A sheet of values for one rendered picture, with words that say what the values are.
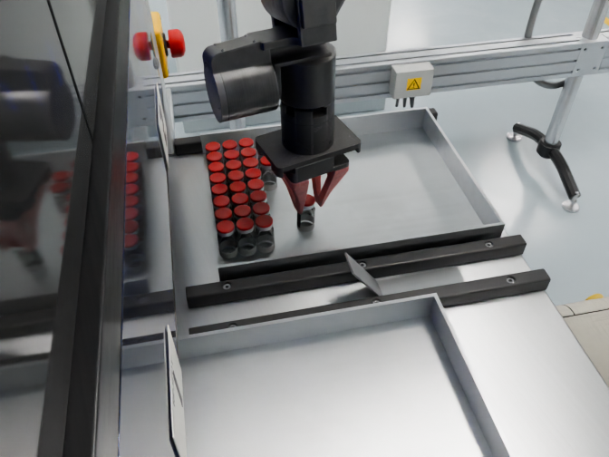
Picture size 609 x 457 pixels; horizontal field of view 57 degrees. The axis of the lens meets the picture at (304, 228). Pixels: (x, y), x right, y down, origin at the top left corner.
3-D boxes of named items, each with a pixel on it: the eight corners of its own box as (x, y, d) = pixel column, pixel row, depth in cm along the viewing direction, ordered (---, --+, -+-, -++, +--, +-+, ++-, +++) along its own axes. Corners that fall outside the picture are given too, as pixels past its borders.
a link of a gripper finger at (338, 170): (270, 199, 70) (265, 137, 64) (321, 182, 72) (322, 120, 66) (294, 234, 66) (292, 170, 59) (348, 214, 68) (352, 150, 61)
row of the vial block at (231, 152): (239, 257, 68) (236, 230, 64) (224, 167, 80) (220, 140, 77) (257, 255, 68) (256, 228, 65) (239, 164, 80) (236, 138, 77)
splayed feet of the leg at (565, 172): (564, 215, 202) (577, 184, 193) (501, 135, 237) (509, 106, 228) (584, 211, 203) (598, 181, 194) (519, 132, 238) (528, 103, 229)
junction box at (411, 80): (392, 100, 172) (396, 72, 166) (388, 91, 176) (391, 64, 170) (430, 95, 174) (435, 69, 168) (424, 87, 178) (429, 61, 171)
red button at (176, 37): (161, 63, 82) (156, 38, 80) (160, 51, 85) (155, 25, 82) (188, 62, 83) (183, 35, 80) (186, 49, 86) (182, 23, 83)
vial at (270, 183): (262, 192, 76) (260, 165, 73) (260, 182, 78) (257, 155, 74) (278, 190, 76) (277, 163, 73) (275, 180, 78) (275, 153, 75)
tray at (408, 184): (221, 288, 65) (217, 267, 62) (203, 153, 83) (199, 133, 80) (497, 244, 70) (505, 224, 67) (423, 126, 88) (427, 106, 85)
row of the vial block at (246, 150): (257, 255, 68) (256, 228, 65) (239, 164, 81) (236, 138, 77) (275, 252, 68) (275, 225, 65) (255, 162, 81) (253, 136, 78)
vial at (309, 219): (298, 234, 70) (299, 208, 67) (294, 222, 72) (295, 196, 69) (315, 231, 71) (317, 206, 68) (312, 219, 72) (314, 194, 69)
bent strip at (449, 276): (349, 308, 63) (352, 273, 58) (342, 287, 65) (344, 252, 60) (468, 286, 65) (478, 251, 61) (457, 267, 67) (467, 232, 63)
